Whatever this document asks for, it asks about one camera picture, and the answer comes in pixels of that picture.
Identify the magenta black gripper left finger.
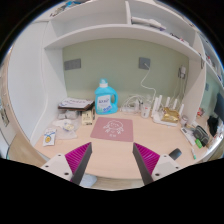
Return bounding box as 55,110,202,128
42,143,92,185

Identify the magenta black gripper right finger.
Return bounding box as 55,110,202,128
133,143,181,185

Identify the black computer mouse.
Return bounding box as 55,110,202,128
169,148,182,160

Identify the pink mouse pad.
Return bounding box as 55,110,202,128
90,117,134,142

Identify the clear plastic bag with items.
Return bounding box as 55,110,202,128
52,119,81,140

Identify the yellow smiley snack packet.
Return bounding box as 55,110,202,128
43,128,56,146

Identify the green marker pen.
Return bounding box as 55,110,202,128
191,148,196,160

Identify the white remote control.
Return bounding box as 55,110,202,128
180,128,195,146

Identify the small yellow box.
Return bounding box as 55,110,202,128
82,110,93,125

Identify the gold ornament figure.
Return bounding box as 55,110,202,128
161,107,179,123

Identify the black pouch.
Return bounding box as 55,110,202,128
193,126,209,146

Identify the white wifi router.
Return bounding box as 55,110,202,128
151,96,184,127

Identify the white plastic cup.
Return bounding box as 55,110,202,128
141,103,151,118

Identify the white power strip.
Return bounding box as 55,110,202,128
120,106,139,114

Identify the blue detergent bottle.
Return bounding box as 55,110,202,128
95,78,118,115

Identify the black monitor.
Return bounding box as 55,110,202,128
214,93,224,122

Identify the white device on shelf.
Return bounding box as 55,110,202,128
131,17,166,30

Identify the white charging cable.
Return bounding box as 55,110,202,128
140,63,157,104

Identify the grey wall panel left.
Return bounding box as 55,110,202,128
64,59,81,70

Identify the grey wall socket plate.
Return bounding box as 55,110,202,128
139,57,150,70

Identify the white wall shelf unit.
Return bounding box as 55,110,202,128
30,0,223,144

